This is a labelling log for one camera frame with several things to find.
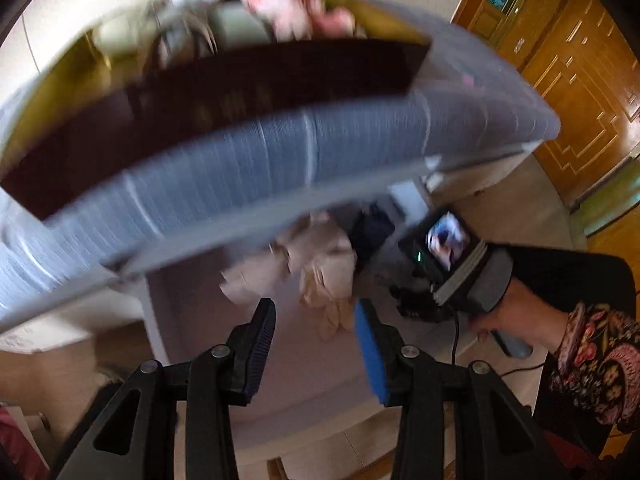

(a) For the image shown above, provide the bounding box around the navy garment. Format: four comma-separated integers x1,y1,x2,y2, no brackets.
347,205,401,261

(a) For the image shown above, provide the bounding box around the person's right hand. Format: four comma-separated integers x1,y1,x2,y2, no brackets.
472,279,571,361

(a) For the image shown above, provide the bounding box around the carved wooden door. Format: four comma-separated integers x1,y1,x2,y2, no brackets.
520,0,640,201

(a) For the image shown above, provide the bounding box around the light orange garment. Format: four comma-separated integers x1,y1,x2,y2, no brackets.
220,252,358,343

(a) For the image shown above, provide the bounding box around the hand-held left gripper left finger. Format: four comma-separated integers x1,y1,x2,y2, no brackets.
50,297,277,480

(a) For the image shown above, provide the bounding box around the grey checked blanket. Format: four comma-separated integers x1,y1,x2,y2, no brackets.
0,10,561,326

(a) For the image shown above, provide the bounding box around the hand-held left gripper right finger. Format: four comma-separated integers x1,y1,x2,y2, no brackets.
354,297,571,480

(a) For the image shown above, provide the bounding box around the white low cabinet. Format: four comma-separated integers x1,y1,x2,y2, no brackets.
0,142,536,361

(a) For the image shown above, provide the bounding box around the person's black top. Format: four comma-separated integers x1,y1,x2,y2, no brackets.
492,242,640,316

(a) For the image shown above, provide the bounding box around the teal cloth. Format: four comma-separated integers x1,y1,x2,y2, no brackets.
207,5,273,48

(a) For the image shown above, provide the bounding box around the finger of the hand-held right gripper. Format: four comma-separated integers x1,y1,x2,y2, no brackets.
390,285,453,322

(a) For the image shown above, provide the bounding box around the wooden door frame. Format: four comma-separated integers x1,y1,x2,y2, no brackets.
452,0,576,71

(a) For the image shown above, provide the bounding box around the red cloth bag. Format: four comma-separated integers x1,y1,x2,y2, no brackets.
0,405,36,480

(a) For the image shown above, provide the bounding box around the black cable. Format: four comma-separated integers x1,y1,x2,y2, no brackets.
450,310,543,378

